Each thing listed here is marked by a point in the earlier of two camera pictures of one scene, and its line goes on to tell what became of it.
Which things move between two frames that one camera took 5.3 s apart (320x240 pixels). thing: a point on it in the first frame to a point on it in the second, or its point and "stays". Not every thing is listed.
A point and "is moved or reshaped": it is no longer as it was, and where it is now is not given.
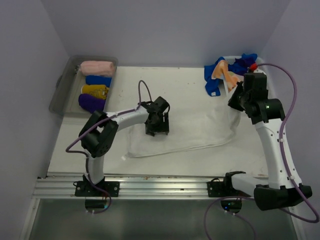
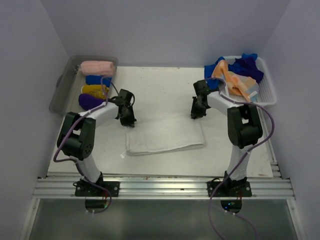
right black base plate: (218, 189) stays
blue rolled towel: (98, 80) stays
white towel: (191, 125) is moved or reshaped
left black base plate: (87, 189) stays
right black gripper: (233, 102) to (195, 113)
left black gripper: (162, 127) to (129, 122)
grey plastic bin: (65, 99) stays
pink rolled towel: (97, 67) stays
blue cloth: (212, 86) stays
